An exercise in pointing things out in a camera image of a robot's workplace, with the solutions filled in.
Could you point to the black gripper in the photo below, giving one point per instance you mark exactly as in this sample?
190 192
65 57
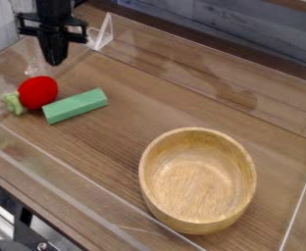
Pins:
54 27

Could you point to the clear acrylic front wall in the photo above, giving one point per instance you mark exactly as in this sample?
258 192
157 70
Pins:
76 170

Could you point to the green foam block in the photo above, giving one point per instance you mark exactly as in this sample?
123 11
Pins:
73 106

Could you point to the wooden bowl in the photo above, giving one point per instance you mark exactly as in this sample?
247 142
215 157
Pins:
198 179

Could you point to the black metal table leg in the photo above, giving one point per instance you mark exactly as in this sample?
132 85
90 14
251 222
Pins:
25 235

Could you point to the clear acrylic corner bracket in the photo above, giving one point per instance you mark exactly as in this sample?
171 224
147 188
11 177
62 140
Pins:
100 36

